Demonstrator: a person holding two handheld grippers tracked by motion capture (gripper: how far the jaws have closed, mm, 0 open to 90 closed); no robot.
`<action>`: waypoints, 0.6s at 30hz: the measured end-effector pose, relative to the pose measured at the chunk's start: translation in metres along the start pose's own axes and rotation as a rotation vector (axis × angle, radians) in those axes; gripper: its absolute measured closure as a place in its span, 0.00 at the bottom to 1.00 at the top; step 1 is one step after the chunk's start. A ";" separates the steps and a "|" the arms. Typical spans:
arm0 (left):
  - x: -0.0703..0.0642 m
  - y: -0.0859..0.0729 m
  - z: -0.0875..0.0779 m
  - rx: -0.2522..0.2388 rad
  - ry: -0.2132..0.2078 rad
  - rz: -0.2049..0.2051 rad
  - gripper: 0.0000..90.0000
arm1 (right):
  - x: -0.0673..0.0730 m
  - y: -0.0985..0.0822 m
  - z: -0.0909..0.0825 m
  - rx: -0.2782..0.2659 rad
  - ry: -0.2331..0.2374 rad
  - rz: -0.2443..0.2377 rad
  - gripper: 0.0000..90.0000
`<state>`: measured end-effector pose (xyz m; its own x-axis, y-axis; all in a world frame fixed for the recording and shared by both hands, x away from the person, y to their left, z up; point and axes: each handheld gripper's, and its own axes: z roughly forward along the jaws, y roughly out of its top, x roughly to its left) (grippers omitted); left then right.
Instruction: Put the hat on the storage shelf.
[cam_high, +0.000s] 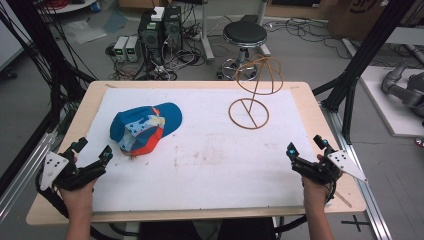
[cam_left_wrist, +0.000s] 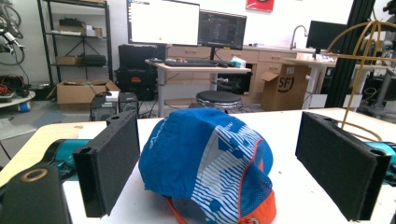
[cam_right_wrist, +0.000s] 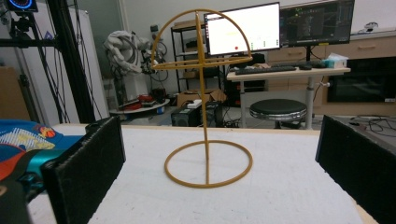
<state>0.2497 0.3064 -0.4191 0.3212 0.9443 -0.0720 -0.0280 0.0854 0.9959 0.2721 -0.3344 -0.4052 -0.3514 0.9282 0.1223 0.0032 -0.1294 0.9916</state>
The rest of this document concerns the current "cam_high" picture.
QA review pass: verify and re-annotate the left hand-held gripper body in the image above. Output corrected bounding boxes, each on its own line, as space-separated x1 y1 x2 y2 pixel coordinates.
38 146 107 192

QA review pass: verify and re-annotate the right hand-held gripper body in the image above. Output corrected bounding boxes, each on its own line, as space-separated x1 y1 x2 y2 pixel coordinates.
291 149 368 186

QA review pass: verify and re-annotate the blue and orange cap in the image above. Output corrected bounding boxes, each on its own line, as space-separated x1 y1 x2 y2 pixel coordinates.
109 102 184 157

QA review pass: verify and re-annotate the wooden wire hat stand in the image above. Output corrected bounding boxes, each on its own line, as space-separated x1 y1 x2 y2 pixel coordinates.
227 55 285 131

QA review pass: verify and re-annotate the person's right hand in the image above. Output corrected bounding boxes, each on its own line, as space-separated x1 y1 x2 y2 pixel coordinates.
301 153 338 209

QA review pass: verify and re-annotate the person's left hand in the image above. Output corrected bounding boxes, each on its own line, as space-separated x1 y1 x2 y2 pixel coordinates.
58 156 98 218

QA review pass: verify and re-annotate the white platform board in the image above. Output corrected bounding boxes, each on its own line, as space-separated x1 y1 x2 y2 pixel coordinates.
359 65 424 138

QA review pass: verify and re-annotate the white table mat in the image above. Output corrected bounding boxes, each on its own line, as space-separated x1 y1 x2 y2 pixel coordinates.
75 87 320 213

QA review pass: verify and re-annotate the white power supply unit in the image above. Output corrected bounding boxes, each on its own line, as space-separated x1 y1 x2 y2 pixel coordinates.
125 35 140 63
113 35 130 62

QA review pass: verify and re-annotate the person's dark clothing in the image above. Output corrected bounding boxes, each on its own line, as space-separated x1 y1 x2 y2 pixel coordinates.
139 217 277 240

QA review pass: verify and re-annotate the black round stool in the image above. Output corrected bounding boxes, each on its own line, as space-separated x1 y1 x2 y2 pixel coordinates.
216 20 269 81

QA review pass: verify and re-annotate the black computer tower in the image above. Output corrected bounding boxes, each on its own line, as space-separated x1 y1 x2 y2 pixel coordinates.
137 12 165 65
163 5 184 52

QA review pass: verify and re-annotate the cardboard box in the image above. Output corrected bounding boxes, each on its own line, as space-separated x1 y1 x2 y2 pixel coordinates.
326 0 388 42

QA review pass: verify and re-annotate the grey desk leg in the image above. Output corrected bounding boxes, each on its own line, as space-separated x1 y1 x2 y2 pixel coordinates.
199 0 216 64

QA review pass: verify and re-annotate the white box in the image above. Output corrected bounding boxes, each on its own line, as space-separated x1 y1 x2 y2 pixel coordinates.
150 6 166 22

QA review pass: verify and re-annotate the aluminium rail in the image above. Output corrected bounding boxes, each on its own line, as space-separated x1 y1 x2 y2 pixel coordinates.
0 129 60 224
319 101 394 240

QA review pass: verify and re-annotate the black metal frame post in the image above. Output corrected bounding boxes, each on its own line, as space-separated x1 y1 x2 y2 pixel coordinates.
313 0 418 144
7 0 86 111

